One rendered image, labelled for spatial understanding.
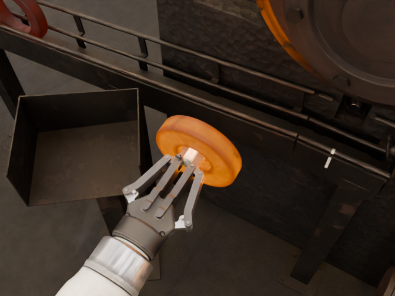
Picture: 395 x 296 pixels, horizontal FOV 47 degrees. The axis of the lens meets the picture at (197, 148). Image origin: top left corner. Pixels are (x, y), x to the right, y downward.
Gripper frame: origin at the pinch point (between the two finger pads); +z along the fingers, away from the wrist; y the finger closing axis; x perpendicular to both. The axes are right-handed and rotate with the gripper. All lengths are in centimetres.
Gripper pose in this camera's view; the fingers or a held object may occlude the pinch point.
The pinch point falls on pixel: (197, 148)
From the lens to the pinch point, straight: 77.1
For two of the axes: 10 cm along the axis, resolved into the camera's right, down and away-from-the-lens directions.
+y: 8.7, 4.1, -2.8
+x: -0.3, -5.2, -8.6
